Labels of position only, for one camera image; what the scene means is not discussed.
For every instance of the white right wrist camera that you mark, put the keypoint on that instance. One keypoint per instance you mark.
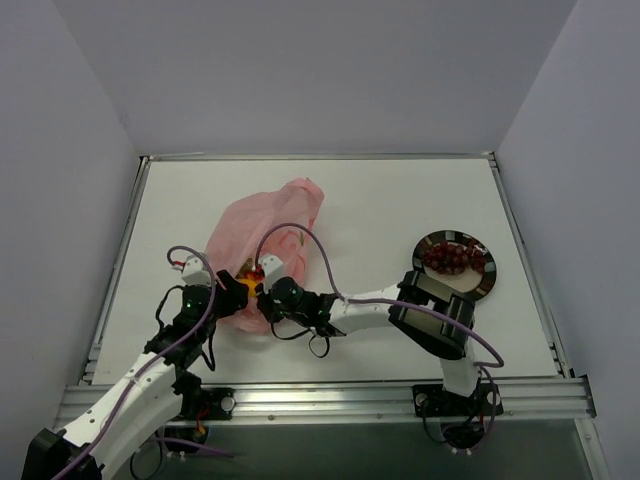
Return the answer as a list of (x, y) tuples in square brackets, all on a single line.
[(272, 269)]

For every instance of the pink plastic bag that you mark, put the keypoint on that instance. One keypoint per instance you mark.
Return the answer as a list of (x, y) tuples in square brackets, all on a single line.
[(241, 235)]

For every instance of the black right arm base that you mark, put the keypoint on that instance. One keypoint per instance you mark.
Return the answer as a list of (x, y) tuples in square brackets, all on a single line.
[(458, 422)]

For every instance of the yellow fake mango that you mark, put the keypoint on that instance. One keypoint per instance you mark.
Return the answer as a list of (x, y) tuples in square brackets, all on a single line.
[(254, 285)]

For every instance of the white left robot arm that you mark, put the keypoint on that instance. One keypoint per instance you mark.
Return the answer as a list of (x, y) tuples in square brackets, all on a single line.
[(156, 389)]

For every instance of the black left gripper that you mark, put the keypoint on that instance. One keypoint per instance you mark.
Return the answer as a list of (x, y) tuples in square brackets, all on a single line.
[(232, 292)]

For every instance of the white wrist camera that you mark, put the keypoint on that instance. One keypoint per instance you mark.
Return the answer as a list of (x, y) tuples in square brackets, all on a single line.
[(193, 271), (272, 269)]

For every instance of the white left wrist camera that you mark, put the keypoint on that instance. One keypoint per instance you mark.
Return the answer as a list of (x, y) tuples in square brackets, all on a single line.
[(193, 271)]

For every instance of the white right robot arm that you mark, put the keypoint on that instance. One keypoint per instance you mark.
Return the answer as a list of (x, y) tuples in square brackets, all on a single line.
[(435, 316)]

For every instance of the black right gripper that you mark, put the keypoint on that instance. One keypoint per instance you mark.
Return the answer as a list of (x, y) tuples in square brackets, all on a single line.
[(266, 302)]

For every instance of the black rimmed round plate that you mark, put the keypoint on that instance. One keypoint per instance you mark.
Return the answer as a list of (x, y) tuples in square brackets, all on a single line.
[(470, 282)]

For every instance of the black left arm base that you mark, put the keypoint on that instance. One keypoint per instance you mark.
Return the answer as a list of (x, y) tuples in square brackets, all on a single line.
[(210, 404)]

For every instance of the aluminium front rail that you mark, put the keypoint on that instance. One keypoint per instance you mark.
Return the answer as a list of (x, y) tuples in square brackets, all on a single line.
[(393, 402)]

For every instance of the dark red fake grapes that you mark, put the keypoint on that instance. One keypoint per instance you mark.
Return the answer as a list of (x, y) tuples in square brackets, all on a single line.
[(454, 259)]

